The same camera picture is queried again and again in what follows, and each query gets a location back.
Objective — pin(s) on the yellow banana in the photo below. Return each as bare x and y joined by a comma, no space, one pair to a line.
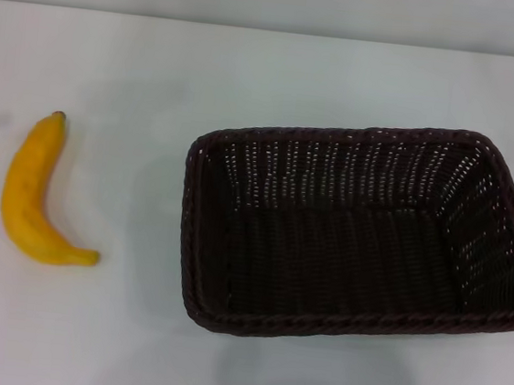
24,195

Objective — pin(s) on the dark brown woven basket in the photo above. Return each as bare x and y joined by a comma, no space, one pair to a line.
353,239

